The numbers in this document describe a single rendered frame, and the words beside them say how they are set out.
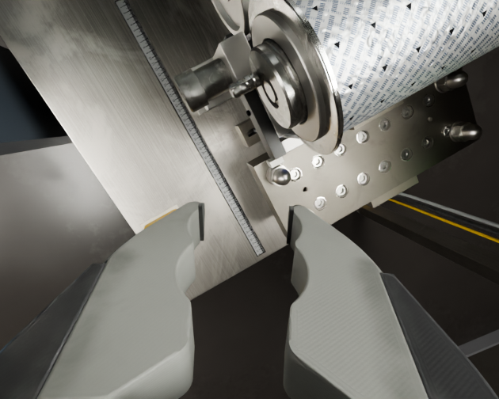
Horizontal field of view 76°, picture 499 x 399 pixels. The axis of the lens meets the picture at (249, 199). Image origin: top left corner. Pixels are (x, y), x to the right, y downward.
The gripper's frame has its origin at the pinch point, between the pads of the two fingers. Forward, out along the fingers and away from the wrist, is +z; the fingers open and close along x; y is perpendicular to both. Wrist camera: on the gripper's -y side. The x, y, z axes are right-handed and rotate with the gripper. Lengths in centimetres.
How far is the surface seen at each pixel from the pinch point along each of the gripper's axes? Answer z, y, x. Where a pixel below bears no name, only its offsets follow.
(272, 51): 16.1, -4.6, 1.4
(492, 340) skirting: 130, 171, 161
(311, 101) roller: 14.0, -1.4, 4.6
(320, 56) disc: 12.0, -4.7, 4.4
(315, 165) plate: 39.4, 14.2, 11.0
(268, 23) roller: 16.6, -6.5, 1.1
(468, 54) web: 18.2, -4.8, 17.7
